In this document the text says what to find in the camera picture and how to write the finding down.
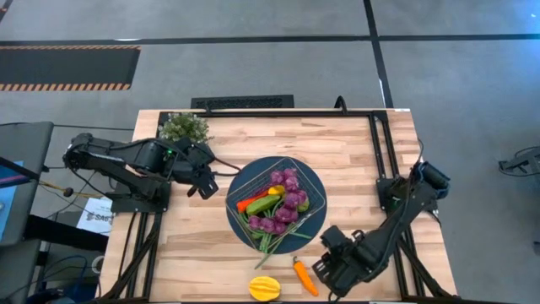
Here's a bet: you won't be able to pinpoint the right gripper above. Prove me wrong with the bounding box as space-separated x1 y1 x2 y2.
311 225 373 298

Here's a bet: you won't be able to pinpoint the green long beans bundle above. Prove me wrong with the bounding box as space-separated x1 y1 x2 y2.
238 200 313 270

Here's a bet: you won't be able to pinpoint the dark green cucumber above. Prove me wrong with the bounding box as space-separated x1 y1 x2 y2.
246 194 282 216

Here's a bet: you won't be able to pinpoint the white printed paper sheet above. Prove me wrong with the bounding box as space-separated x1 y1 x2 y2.
76 196 115 236

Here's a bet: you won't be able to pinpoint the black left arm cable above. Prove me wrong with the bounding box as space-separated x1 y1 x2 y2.
210 156 242 176

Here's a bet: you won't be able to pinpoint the blue sheet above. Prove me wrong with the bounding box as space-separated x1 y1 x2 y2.
0 160 24 242

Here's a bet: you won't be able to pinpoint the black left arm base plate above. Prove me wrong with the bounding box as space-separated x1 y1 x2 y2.
110 180 172 214

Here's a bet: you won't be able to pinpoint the dark metal floor stand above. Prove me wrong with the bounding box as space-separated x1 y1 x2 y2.
497 145 540 174

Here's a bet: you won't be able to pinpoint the gold wire basket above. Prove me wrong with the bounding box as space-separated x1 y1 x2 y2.
225 156 327 254

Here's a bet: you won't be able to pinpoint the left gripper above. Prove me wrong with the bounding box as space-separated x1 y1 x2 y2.
170 137 219 200

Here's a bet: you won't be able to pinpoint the orange carrot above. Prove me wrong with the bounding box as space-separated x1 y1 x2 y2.
235 190 271 214

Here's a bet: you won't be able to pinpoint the dark blue round plate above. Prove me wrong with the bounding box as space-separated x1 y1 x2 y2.
224 155 328 255

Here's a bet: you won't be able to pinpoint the black hazard-striped floor mat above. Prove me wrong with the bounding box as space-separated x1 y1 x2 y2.
0 45 142 92

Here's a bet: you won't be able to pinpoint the black floor vent grille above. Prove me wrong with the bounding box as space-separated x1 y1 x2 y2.
190 94 295 110

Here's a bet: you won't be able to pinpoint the orange chili pepper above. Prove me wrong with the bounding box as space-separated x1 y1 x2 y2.
292 256 320 297

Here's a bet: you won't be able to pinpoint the grey side cart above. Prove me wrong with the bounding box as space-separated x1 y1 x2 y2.
0 121 55 246

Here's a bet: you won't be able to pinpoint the large yellow bell pepper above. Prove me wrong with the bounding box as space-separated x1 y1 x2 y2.
248 275 282 302

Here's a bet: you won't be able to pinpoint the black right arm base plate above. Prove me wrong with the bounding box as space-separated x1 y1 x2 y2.
376 176 439 212

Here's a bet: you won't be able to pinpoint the purple grape string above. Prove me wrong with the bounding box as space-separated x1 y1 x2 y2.
247 167 309 236

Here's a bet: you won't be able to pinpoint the small potted green plant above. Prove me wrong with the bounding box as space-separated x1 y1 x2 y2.
158 111 212 144

